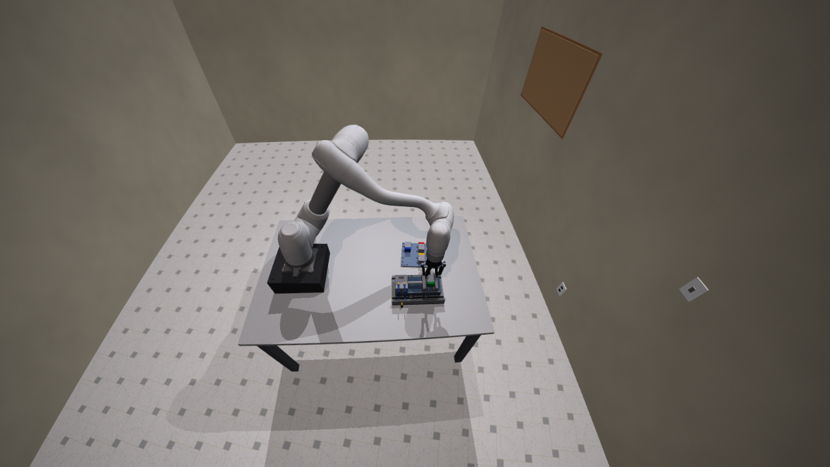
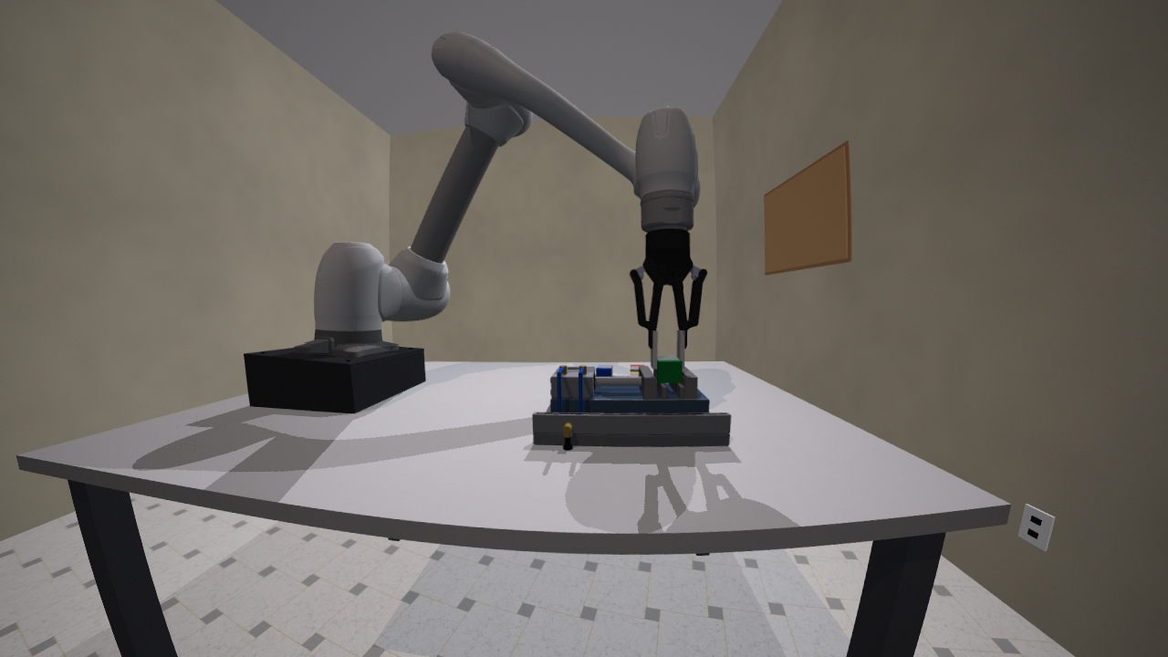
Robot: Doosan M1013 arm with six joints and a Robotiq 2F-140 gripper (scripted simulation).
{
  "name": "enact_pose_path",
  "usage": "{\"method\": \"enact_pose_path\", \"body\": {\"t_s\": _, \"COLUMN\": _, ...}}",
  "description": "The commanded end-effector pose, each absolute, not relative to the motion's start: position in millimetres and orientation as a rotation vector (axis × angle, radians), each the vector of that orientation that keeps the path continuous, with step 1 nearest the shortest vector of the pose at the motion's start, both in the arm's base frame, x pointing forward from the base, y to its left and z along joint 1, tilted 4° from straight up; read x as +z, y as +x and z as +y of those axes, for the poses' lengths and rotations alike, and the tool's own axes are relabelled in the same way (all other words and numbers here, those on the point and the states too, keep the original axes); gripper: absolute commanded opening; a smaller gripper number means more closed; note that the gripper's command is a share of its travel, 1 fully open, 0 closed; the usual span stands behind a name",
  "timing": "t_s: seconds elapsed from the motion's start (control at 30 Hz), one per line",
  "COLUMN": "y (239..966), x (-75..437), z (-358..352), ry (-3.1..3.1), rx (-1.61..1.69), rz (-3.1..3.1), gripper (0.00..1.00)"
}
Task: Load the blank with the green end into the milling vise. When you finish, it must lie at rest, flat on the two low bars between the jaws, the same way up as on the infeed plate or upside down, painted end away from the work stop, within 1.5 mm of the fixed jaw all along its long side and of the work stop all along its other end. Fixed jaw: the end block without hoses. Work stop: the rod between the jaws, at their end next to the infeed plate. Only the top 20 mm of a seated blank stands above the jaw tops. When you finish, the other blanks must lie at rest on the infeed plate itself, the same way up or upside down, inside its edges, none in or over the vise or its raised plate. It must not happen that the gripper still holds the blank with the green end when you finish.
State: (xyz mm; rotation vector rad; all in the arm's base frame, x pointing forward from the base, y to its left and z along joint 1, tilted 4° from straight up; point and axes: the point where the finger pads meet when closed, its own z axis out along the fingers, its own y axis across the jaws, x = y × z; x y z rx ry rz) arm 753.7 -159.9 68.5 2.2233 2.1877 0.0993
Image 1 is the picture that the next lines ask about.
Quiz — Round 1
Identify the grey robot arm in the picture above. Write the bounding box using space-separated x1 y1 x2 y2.
278 125 454 278

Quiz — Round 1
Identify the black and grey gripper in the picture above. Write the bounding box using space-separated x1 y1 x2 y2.
421 259 446 283

